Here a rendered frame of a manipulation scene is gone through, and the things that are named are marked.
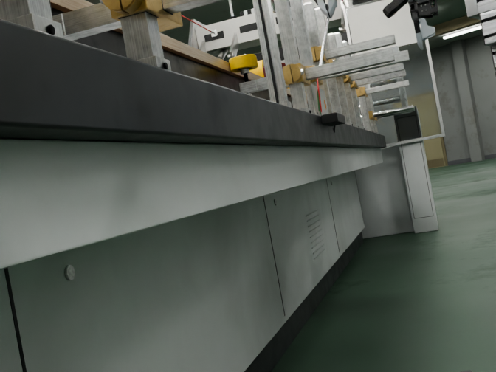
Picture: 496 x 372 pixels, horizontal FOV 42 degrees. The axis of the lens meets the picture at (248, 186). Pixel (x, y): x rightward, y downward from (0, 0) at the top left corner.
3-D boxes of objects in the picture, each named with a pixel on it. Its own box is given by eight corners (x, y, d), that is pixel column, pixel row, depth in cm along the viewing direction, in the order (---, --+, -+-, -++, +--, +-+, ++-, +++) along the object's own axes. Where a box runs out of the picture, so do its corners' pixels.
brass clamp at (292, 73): (313, 84, 184) (309, 67, 184) (304, 80, 171) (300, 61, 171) (291, 89, 186) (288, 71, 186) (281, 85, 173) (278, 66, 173)
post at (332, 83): (345, 129, 249) (322, 7, 249) (343, 129, 246) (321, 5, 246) (336, 131, 250) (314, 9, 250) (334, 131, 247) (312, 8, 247)
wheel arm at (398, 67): (404, 70, 294) (402, 62, 294) (404, 69, 291) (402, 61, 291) (299, 93, 308) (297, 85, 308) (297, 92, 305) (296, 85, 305)
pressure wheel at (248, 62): (253, 97, 190) (246, 58, 189) (268, 91, 183) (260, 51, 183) (230, 99, 185) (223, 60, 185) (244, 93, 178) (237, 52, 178)
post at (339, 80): (354, 144, 273) (334, 33, 273) (353, 144, 270) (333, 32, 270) (346, 145, 274) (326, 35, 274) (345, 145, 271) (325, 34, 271)
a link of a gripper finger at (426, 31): (438, 44, 194) (432, 14, 194) (418, 49, 196) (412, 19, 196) (438, 46, 197) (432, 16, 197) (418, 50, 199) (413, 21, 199)
